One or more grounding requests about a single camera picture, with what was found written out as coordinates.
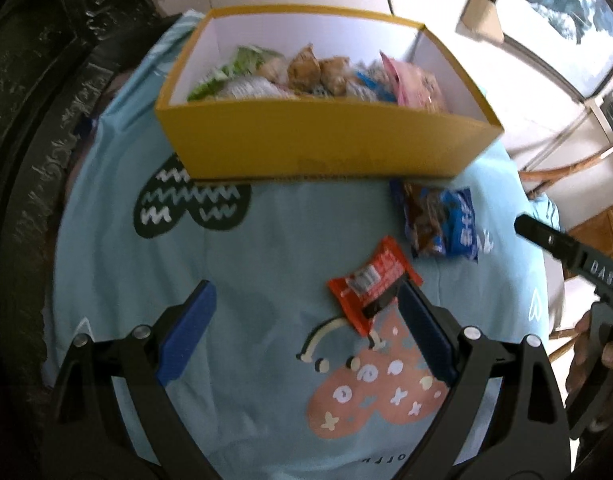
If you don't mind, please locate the red small snack packet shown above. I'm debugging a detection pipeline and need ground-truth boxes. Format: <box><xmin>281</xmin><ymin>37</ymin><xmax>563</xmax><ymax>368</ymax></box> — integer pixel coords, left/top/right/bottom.
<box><xmin>327</xmin><ymin>236</ymin><xmax>423</xmax><ymax>336</ymax></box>

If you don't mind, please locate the blue snack bag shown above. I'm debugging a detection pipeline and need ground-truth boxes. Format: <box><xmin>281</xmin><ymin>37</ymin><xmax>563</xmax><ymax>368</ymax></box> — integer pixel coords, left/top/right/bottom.
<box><xmin>390</xmin><ymin>179</ymin><xmax>479</xmax><ymax>261</ymax></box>

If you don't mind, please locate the pink cookie snack pack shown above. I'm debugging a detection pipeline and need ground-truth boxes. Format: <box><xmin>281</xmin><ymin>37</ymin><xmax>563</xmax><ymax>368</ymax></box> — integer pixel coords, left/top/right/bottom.
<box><xmin>381</xmin><ymin>52</ymin><xmax>448</xmax><ymax>113</ymax></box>

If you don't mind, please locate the pale green snack bag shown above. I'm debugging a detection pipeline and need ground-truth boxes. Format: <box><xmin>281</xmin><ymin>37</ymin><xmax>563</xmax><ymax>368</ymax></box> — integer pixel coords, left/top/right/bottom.
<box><xmin>187</xmin><ymin>46</ymin><xmax>285</xmax><ymax>102</ymax></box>

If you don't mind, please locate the tan pastry snack bag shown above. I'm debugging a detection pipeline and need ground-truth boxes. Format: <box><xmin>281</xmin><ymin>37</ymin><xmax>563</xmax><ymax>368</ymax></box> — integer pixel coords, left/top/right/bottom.
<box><xmin>287</xmin><ymin>44</ymin><xmax>352</xmax><ymax>96</ymax></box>

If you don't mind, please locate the person's right hand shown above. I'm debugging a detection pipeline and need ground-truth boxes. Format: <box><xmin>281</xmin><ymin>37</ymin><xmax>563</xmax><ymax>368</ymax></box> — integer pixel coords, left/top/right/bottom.
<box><xmin>565</xmin><ymin>302</ymin><xmax>613</xmax><ymax>440</ymax></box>

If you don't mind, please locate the light blue tablecloth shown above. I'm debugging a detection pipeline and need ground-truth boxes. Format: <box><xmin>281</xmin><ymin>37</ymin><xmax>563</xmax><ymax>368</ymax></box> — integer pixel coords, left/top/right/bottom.
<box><xmin>46</xmin><ymin>12</ymin><xmax>570</xmax><ymax>479</ymax></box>

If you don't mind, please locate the blue cloth on chair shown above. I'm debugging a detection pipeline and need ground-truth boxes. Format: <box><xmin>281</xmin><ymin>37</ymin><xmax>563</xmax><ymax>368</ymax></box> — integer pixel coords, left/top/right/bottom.
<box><xmin>529</xmin><ymin>194</ymin><xmax>561</xmax><ymax>231</ymax></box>

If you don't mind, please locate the wooden armchair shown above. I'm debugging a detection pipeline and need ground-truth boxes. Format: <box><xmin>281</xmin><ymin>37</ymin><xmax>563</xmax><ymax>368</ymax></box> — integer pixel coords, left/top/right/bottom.
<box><xmin>519</xmin><ymin>143</ymin><xmax>613</xmax><ymax>258</ymax></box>

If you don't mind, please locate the yellow cardboard box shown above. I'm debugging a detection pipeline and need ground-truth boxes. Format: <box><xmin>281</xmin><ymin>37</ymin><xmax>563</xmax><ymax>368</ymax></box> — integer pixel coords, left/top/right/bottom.
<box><xmin>154</xmin><ymin>4</ymin><xmax>503</xmax><ymax>182</ymax></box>

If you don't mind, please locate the dark carved wooden furniture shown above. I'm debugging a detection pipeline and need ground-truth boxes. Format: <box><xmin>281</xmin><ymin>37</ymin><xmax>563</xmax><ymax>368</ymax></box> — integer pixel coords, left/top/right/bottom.
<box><xmin>0</xmin><ymin>0</ymin><xmax>171</xmax><ymax>413</ymax></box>

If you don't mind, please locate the framed lotus painting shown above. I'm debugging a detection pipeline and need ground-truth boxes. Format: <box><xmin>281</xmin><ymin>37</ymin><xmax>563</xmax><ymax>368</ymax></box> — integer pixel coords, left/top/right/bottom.
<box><xmin>458</xmin><ymin>0</ymin><xmax>613</xmax><ymax>101</ymax></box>

